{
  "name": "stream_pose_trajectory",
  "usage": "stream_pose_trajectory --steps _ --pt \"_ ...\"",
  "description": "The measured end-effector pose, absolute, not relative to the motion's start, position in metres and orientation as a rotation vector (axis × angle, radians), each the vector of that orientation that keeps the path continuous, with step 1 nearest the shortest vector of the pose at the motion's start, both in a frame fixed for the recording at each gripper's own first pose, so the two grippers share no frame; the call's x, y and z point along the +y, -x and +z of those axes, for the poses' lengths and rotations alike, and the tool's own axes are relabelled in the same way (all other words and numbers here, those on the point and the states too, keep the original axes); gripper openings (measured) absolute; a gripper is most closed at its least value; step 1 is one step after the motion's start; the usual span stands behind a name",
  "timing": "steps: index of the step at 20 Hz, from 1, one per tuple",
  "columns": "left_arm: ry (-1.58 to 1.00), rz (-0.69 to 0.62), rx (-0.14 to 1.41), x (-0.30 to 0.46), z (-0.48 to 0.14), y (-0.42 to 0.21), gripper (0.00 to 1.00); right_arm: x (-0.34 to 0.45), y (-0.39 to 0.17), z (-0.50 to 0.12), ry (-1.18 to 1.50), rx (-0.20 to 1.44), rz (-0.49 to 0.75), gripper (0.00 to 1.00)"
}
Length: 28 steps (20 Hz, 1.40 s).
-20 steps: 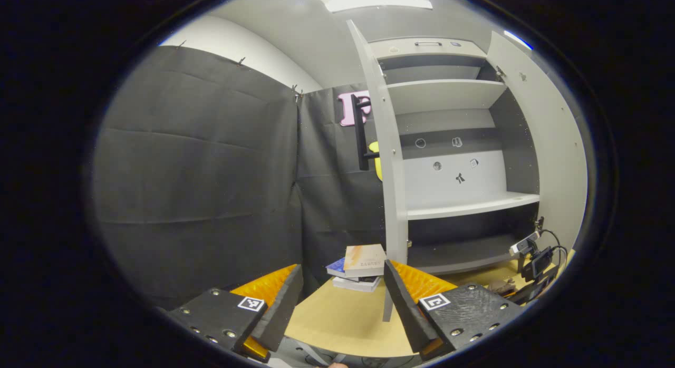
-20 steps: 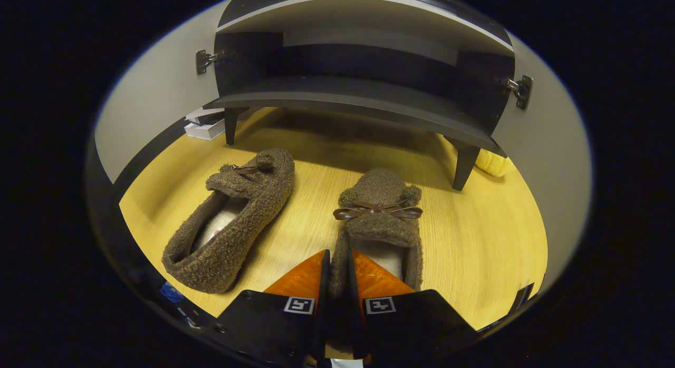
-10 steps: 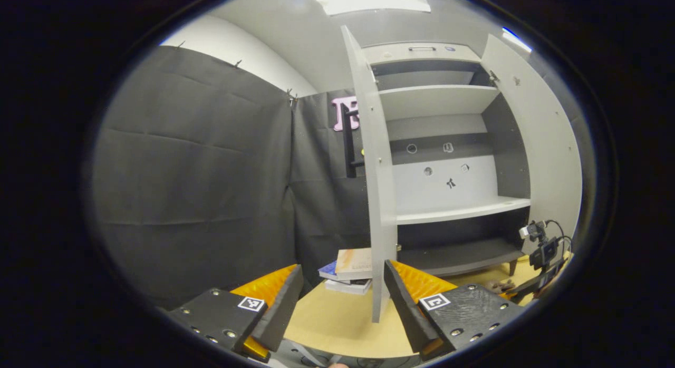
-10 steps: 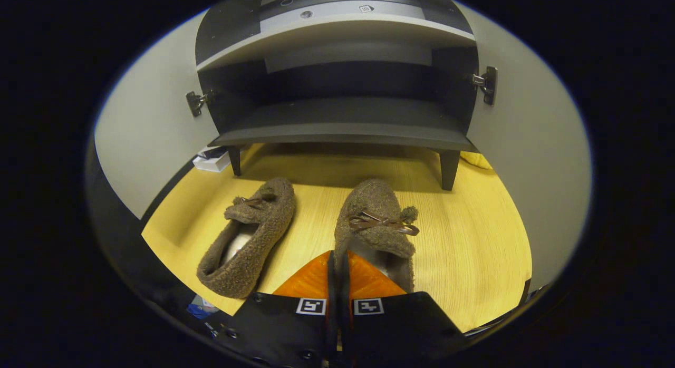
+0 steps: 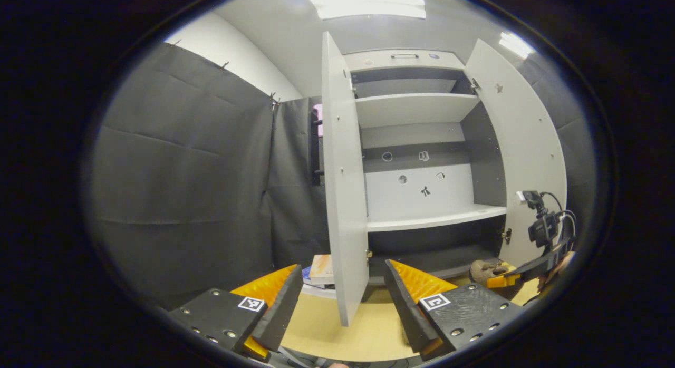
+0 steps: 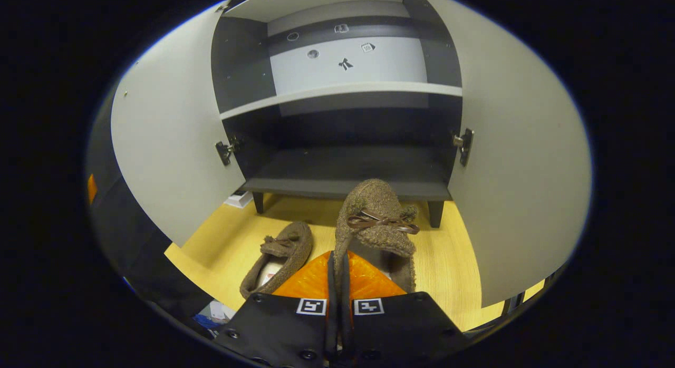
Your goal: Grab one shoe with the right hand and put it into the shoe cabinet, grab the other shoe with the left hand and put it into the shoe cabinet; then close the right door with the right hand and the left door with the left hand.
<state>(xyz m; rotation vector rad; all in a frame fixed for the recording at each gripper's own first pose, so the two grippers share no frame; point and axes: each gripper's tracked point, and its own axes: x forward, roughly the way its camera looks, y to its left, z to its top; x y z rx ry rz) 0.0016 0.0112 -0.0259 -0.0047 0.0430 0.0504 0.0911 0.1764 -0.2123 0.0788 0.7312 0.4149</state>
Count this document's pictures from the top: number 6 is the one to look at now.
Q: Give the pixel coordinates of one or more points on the grey shoe cabinet door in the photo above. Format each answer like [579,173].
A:
[169,136]
[522,162]

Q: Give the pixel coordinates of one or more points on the grey shoe cabinet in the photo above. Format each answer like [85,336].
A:
[343,167]

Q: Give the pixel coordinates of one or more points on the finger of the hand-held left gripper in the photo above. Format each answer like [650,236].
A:
[92,190]

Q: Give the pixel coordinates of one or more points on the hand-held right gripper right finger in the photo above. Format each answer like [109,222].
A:
[346,326]

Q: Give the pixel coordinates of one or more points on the blue and white papers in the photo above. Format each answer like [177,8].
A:
[216,312]

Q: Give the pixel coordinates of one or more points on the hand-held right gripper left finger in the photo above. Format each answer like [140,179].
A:
[331,326]

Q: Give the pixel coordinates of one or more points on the brown fuzzy shoe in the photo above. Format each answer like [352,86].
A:
[295,247]
[372,199]

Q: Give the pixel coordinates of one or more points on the metal door hinge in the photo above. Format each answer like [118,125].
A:
[465,145]
[225,152]

